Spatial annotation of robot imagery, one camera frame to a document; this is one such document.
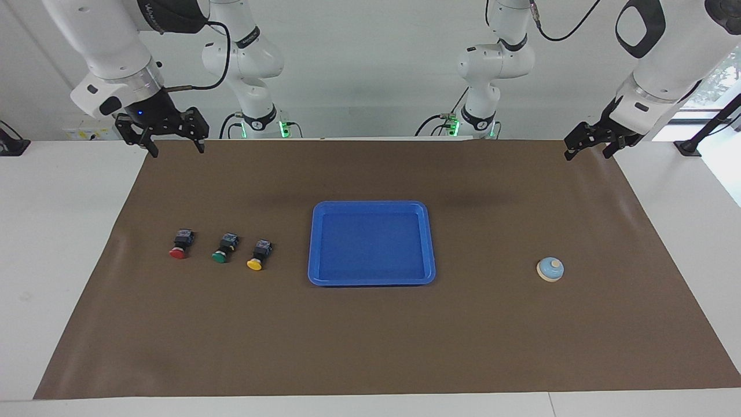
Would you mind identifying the green push button switch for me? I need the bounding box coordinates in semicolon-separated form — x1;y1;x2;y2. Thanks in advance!
211;232;240;265

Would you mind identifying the black right base cable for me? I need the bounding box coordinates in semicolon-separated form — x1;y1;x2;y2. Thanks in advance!
219;112;245;140

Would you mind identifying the window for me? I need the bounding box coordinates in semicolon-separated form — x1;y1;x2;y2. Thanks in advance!
680;49;741;125

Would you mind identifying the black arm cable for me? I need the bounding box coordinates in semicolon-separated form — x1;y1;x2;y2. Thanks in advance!
530;0;603;42
165;20;232;92

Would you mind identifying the blue plastic tray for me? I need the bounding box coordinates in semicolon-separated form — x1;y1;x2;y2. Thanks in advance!
307;200;436;287

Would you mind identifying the light blue desk bell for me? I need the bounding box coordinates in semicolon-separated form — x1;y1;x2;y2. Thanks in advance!
536;257;565;283

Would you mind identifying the red push button switch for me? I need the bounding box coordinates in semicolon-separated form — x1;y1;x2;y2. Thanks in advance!
168;228;195;259

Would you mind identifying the brown table mat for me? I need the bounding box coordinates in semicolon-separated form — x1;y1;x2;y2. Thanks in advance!
33;138;741;400

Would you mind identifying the black base cable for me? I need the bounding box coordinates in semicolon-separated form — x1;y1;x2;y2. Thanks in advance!
219;112;245;140
414;87;469;137

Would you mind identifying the black camera stand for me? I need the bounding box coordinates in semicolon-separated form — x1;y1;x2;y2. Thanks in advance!
674;93;741;157

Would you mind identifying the white wall socket box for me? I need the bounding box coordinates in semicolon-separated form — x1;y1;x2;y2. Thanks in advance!
63;123;116;141

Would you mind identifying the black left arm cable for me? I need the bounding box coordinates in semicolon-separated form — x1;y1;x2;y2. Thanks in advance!
530;0;603;42

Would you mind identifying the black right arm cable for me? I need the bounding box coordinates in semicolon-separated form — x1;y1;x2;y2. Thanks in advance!
165;20;232;92

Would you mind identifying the yellow push button switch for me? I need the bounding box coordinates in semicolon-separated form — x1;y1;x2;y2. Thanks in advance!
247;239;273;271

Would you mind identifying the black left base cable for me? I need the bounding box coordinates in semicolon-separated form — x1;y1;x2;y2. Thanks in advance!
414;87;469;137

